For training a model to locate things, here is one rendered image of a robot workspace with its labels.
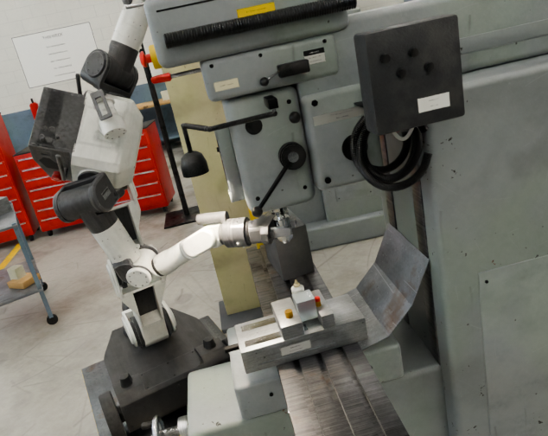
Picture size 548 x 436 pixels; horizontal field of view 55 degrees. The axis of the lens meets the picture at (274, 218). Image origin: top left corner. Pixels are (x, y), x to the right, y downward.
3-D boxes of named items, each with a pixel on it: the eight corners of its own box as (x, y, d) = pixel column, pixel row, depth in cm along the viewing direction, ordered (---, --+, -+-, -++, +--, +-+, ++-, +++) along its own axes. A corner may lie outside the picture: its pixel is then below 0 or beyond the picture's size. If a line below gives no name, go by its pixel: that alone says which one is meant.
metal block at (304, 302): (300, 322, 144) (296, 303, 142) (295, 311, 150) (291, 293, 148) (318, 317, 145) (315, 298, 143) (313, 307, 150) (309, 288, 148)
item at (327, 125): (319, 194, 139) (301, 95, 130) (301, 172, 162) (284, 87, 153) (387, 176, 140) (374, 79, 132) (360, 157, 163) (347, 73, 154)
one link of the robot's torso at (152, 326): (128, 336, 232) (100, 253, 204) (170, 318, 240) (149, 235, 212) (138, 360, 221) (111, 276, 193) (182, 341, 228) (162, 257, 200)
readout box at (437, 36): (379, 137, 110) (365, 34, 102) (366, 131, 118) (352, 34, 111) (468, 117, 111) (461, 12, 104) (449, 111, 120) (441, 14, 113)
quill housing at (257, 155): (251, 219, 140) (223, 99, 129) (243, 197, 160) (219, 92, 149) (319, 201, 142) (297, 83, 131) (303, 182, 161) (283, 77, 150)
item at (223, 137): (231, 202, 147) (213, 129, 140) (230, 198, 151) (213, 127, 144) (245, 199, 147) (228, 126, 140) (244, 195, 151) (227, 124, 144)
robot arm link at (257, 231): (264, 223, 148) (226, 227, 151) (271, 253, 151) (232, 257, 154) (274, 207, 159) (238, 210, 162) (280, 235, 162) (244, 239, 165)
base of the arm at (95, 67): (74, 88, 164) (101, 90, 158) (81, 48, 164) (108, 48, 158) (109, 101, 177) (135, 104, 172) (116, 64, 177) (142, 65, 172)
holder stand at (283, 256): (283, 281, 186) (272, 230, 180) (267, 259, 207) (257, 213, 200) (315, 272, 189) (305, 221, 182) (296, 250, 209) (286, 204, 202)
